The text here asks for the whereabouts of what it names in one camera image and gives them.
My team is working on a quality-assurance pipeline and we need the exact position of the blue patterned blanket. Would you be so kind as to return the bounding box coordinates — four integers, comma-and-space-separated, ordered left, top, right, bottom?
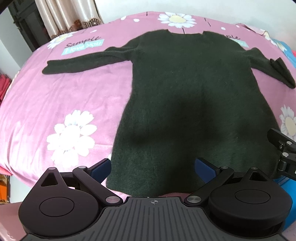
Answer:
271, 39, 296, 67

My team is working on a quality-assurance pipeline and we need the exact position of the dark green knit sweater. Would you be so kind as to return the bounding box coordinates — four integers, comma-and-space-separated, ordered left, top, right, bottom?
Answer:
43, 30, 295, 196

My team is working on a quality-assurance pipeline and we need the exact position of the dark wooden cabinet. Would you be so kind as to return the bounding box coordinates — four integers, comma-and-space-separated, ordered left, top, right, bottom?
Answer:
8, 0, 51, 52

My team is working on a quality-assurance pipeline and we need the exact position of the pink floral bed sheet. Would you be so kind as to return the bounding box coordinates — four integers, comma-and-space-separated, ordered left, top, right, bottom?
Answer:
0, 10, 296, 204

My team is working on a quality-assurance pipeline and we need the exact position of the beige lace-trimmed curtain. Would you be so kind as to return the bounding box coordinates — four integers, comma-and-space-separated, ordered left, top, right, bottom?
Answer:
35, 0, 103, 39

